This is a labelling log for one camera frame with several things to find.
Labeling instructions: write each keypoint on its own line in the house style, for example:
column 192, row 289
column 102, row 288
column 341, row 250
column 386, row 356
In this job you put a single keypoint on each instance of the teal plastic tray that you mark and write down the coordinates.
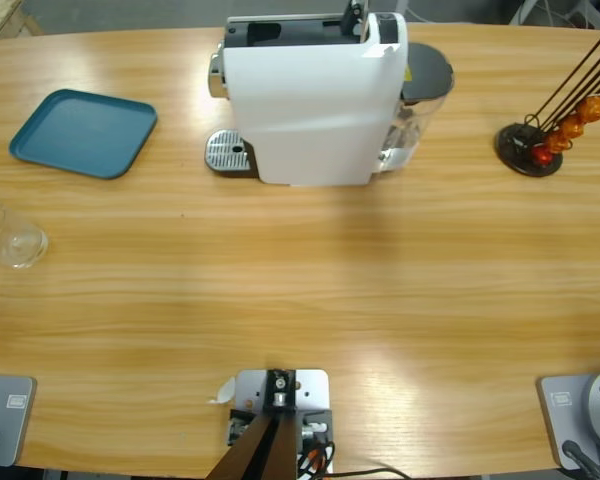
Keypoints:
column 80, row 132

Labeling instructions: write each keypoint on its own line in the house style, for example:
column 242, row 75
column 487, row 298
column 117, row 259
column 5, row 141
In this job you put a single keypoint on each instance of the wooden pallet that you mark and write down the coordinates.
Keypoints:
column 0, row 17

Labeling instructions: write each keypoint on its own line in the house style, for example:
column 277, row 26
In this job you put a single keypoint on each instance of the orange coffee capsule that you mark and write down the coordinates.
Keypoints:
column 573, row 127
column 593, row 108
column 558, row 142

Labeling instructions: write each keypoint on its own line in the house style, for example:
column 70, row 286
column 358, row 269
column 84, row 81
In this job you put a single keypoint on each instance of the white metal frame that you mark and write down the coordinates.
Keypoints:
column 527, row 7

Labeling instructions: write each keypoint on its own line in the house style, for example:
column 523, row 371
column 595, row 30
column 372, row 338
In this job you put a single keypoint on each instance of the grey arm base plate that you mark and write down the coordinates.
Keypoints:
column 560, row 420
column 10, row 425

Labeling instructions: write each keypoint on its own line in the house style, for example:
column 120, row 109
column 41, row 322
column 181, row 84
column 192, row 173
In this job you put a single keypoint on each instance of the dark camera post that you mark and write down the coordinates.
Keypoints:
column 260, row 450

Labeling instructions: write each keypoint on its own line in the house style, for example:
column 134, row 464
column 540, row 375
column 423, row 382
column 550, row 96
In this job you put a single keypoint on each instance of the white capsule coffee machine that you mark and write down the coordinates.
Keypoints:
column 305, row 100

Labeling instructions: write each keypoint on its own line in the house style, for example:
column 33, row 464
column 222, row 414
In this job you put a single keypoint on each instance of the red coffee capsule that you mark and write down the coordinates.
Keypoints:
column 543, row 155

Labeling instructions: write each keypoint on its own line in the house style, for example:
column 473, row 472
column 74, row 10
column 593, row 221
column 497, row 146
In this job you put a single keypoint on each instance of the white paper tape scrap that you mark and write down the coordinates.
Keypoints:
column 226, row 390

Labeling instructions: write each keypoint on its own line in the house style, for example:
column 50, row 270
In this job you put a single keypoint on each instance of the clear drinking glass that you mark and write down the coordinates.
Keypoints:
column 22, row 245

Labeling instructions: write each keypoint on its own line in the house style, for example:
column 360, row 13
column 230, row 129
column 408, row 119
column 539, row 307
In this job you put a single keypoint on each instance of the black capsule holder with rods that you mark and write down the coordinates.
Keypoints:
column 512, row 145

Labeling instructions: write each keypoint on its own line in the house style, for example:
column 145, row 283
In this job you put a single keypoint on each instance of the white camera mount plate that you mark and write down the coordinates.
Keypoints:
column 312, row 387

